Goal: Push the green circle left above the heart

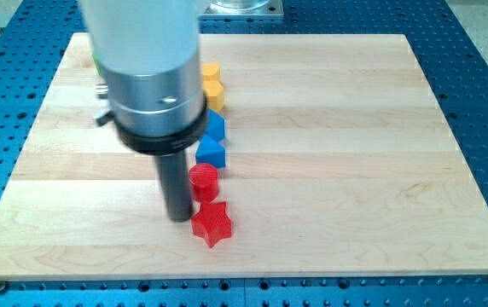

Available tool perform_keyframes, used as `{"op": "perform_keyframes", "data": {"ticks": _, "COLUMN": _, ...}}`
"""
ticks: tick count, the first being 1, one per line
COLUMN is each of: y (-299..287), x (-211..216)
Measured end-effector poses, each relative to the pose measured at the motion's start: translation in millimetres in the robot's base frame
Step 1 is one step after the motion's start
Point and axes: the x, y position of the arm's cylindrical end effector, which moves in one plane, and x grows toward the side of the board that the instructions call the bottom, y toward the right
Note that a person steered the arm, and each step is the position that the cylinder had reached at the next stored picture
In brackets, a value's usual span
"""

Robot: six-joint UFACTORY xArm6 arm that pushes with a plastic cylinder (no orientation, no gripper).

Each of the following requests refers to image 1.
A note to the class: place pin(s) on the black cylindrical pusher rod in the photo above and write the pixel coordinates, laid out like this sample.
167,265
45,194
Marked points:
174,181

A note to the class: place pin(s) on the blue perforated table plate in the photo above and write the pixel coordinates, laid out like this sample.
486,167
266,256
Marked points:
36,38

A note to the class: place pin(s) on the light wooden board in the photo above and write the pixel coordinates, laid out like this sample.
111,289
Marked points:
340,163

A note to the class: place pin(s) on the red cylinder block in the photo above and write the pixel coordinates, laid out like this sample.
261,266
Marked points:
203,179

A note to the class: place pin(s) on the red star block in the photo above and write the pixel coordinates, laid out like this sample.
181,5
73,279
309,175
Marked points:
212,223

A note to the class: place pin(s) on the yellow heart block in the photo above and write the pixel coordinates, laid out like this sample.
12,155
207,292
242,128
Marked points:
211,71

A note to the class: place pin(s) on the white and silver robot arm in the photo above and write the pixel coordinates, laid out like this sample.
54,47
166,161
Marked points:
149,55

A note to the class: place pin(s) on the blue block rear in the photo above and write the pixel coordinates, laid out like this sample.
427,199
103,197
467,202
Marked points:
216,126

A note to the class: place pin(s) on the yellow hexagon block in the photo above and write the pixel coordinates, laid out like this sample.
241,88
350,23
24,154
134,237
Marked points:
215,95

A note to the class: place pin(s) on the green circle block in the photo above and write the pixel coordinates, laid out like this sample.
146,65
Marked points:
97,64

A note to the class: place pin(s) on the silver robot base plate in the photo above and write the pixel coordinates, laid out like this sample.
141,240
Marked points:
244,10

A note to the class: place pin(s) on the blue triangle block front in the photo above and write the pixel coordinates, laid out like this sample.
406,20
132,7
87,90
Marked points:
210,152

